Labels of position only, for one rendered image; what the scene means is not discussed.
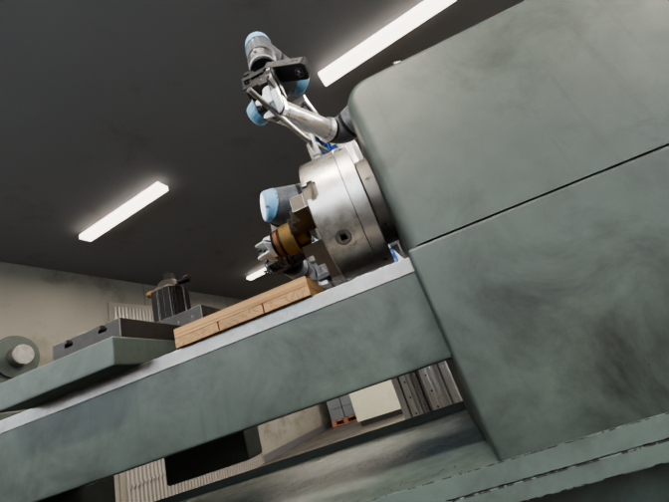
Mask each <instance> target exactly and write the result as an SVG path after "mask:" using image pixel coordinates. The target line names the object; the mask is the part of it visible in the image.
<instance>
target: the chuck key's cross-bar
mask: <svg viewBox="0 0 669 502"><path fill-rule="evenodd" d="M247 92H248V93H249V94H250V95H251V96H252V97H253V98H255V99H256V100H257V101H258V102H259V103H260V104H262V105H263V106H264V107H265V108H266V109H267V110H269V111H270V112H271V113H272V114H273V115H274V116H275V117H277V118H278V119H279V120H280V121H281V122H282V123H284V124H285V125H286V126H287V127H288V128H289V129H291V130H292V131H293V132H294V133H295V134H296V135H298V136H299V137H300V138H301V139H303V140H304V141H306V142H308V143H311V142H312V140H311V139H310V138H309V137H307V136H305V135H304V134H303V133H302V132H300V131H299V130H298V129H297V128H296V127H295V126H294V125H292V124H291V123H290V122H289V121H288V120H287V119H286V118H285V117H281V116H280V114H279V112H278V111H277V110H276V109H274V108H273V107H272V106H271V105H270V104H269V103H268V102H267V101H265V100H264V99H263V98H262V97H261V96H260V95H259V94H258V93H257V92H255V91H254V90H253V89H252V88H251V87H249V88H248V89H247ZM317 145H318V147H319V149H320V150H322V151H324V152H326V153H329V152H330V150H329V149H327V148H325V147H324V146H322V145H320V144H319V143H317Z"/></svg>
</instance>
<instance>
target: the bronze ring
mask: <svg viewBox="0 0 669 502"><path fill-rule="evenodd" d="M270 241H271V244H272V246H273V249H274V250H275V252H276V254H277V255H278V256H279V257H280V258H284V257H287V256H289V255H291V256H293V255H295V254H298V253H300V252H302V253H304V251H303V249H302V247H304V246H306V245H308V244H310V243H312V242H313V238H312V235H311V232H310V231H309V232H306V233H304V234H301V235H299V236H297V237H295V236H294V235H293V234H292V233H291V232H290V229H289V225H288V223H286V224H283V225H281V226H279V228H278V229H276V230H274V231H272V232H270Z"/></svg>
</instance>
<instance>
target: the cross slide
mask: <svg viewBox="0 0 669 502"><path fill-rule="evenodd" d="M179 327H182V326H179V325H171V324H164V323H156V322H150V321H142V320H135V319H127V318H117V319H115V320H112V321H110V322H108V323H105V325H104V326H98V327H96V328H94V329H91V330H89V331H87V332H84V333H82V334H80V335H77V336H75V337H73V338H71V339H70V340H66V341H63V342H61V343H59V344H56V345H54V346H53V361H55V360H57V359H60V358H62V357H65V356H67V355H69V354H72V353H74V352H76V351H79V350H81V349H84V348H86V347H88V346H91V345H93V344H95V343H98V342H100V341H103V340H105V339H107V338H110V337H126V338H141V339H155V340H169V341H175V338H174V331H173V330H174V329H177V328H179Z"/></svg>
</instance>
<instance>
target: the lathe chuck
mask: <svg viewBox="0 0 669 502"><path fill-rule="evenodd" d="M299 177H300V182H301V186H302V188H305V187H307V186H308V183H310V182H312V183H315V184H316V186H317V189H318V192H319V196H317V198H318V199H316V200H314V201H312V200H311V199H310V200H307V204H308V206H309V209H310V212H311V214H312V217H313V219H314V222H315V224H316V226H317V229H318V231H319V233H320V235H321V238H322V240H323V242H324V244H325V246H326V248H327V250H328V252H329V254H330V256H331V257H332V259H333V261H334V263H335V265H336V267H337V268H338V270H339V271H340V273H341V274H342V275H343V276H344V277H345V278H346V279H348V280H351V279H354V278H356V277H359V276H361V275H364V274H366V273H369V272H371V271H374V270H376V269H379V268H381V266H380V264H379V262H378V261H377V259H376V256H375V254H374V252H373V250H372V248H371V246H370V244H369V241H368V239H367V237H366V235H365V232H364V230H363V228H362V225H361V223H360V221H359V218H358V216H357V214H356V211H355V209H354V207H353V204H352V202H351V199H350V197H349V195H348V192H347V190H346V187H345V185H344V182H343V180H342V177H341V175H340V172H339V169H338V167H337V164H336V161H335V156H334V153H333V152H332V151H331V152H329V153H326V154H324V155H322V156H320V157H318V158H316V159H313V160H311V161H309V162H307V163H305V164H303V165H301V166H300V168H299ZM342 229H345V230H348V231H349V232H350V234H351V239H350V241H349V242H348V243H346V244H340V243H338V242H337V241H336V238H335V235H336V234H337V232H338V231H340V230H342Z"/></svg>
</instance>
